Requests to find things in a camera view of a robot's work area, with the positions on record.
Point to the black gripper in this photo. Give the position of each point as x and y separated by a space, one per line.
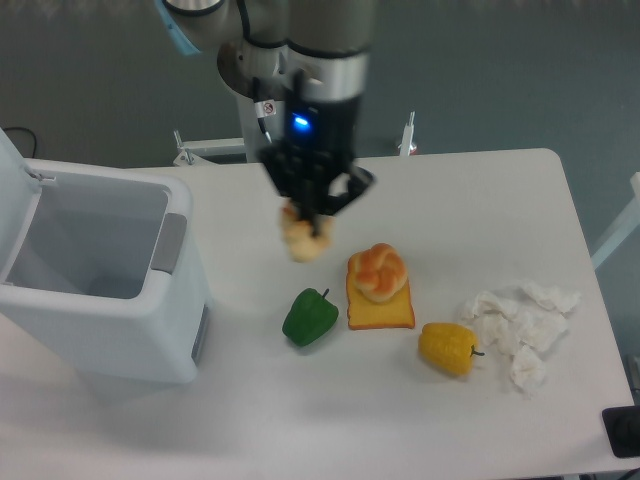
313 164

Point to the yellow bell pepper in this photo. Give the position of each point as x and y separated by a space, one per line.
450 347

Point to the white trash can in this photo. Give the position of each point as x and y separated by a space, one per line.
100 266

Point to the beige croissant bread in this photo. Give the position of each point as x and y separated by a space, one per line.
303 244

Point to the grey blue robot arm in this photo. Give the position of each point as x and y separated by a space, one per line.
298 72

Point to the white post with red base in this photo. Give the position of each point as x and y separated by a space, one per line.
407 145

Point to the green bell pepper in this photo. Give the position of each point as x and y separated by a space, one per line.
310 317

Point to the white table frame bracket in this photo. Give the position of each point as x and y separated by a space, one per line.
215 151

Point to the white frame leg right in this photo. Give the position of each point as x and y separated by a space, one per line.
625 223

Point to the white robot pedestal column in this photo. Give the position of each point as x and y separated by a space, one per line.
256 131

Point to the crumpled white tissue paper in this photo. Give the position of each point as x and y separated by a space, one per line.
523 322

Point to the square toast bread slice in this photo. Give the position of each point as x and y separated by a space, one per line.
364 314

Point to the round knotted bread roll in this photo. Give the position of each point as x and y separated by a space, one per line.
379 272

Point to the black device at edge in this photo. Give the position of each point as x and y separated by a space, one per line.
622 428

